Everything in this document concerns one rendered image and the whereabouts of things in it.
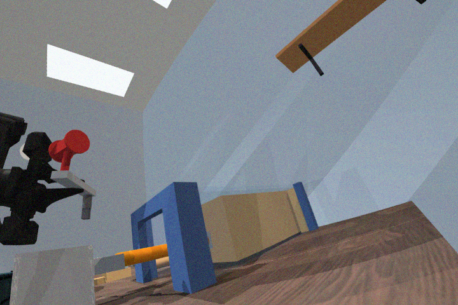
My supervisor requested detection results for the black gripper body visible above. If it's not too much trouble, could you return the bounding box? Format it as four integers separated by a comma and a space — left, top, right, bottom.
0, 132, 52, 245

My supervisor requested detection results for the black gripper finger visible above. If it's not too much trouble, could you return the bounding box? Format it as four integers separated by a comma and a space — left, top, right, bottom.
28, 187, 84, 213
36, 158, 57, 184

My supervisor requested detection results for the blue inverted u-shaped frame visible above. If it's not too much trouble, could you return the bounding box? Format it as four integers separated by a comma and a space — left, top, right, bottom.
131, 182, 203, 294

